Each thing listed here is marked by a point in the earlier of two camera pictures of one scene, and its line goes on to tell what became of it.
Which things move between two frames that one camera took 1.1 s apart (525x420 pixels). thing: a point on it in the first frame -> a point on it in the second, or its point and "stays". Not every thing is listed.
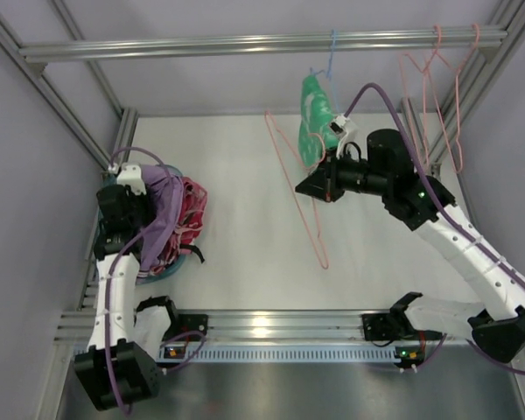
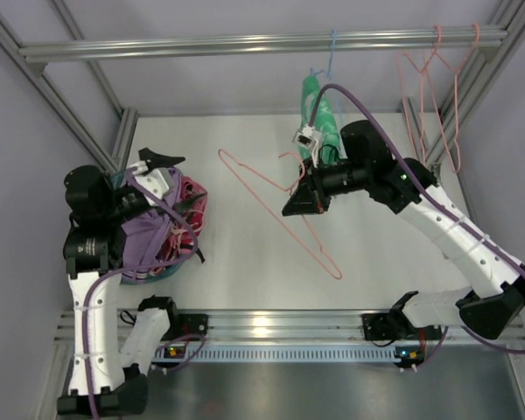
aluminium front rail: [249, 327] stays
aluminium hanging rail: [491, 39] stays
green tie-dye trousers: [315, 136] stays
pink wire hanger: [311, 221] -> [220, 150]
